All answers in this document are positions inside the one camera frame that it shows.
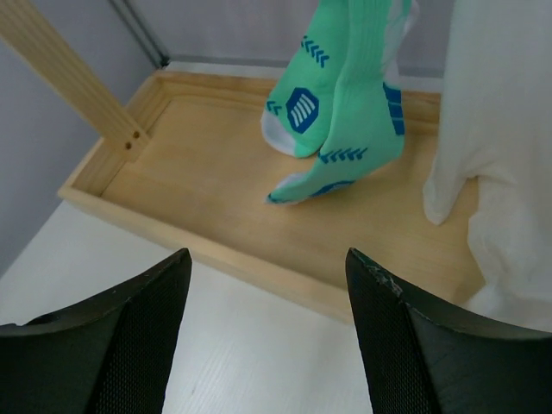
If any white cloth on hanger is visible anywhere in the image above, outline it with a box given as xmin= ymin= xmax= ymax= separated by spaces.
xmin=423 ymin=1 xmax=551 ymax=331

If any mint green patterned sock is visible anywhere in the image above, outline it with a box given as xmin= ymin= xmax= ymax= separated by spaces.
xmin=260 ymin=0 xmax=348 ymax=158

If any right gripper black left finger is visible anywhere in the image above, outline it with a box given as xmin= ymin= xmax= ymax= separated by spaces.
xmin=1 ymin=248 xmax=192 ymax=413

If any wooden drying rack frame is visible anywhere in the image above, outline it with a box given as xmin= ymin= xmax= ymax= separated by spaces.
xmin=1 ymin=1 xmax=483 ymax=322

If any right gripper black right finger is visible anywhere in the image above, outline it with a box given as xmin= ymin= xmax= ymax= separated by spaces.
xmin=346 ymin=248 xmax=551 ymax=413

